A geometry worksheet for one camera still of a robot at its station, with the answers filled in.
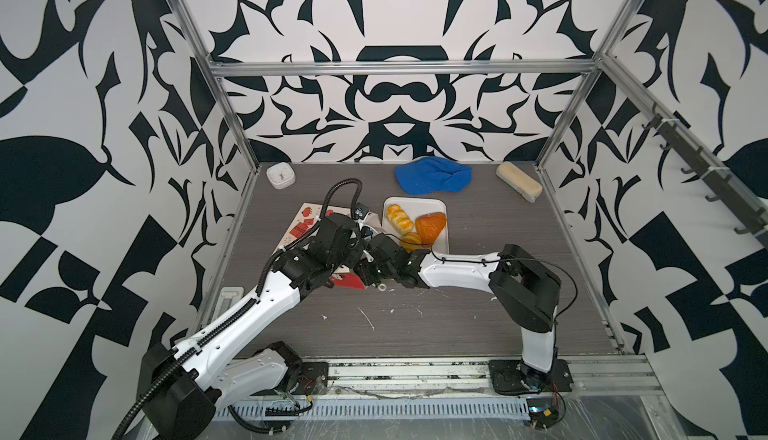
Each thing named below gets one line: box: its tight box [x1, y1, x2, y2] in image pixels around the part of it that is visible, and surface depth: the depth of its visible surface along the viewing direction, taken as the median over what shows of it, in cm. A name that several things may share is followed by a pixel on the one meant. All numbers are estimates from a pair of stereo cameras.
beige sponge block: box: [496, 161, 543, 203], surface depth 114 cm
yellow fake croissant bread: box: [385, 204, 414, 235], surface depth 101 cm
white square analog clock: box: [266, 162, 296, 190], surface depth 114 cm
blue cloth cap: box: [395, 156, 473, 195], surface depth 114 cm
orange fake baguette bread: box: [415, 212, 447, 246], surface depth 101 cm
